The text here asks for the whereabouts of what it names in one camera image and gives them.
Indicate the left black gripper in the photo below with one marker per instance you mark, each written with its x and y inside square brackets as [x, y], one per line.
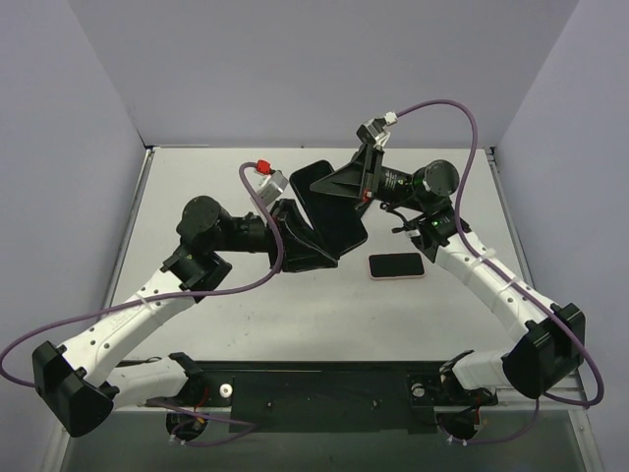
[281, 235]

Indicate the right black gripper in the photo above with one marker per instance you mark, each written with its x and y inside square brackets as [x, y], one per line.
[369, 172]

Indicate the black phone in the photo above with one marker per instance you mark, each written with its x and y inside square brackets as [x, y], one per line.
[334, 219]

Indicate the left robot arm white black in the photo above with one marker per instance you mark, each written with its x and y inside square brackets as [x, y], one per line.
[81, 380]

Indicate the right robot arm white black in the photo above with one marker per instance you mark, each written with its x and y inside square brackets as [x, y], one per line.
[547, 337]

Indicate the phone in pink case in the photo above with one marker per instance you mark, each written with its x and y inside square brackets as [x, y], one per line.
[396, 266]

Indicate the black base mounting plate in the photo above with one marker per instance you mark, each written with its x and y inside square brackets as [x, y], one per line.
[329, 397]

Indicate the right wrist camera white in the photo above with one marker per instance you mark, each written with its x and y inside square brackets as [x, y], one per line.
[375, 132]

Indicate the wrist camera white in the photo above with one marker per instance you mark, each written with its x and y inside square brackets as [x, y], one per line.
[375, 132]
[273, 183]

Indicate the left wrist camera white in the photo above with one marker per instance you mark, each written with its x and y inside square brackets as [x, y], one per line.
[273, 183]

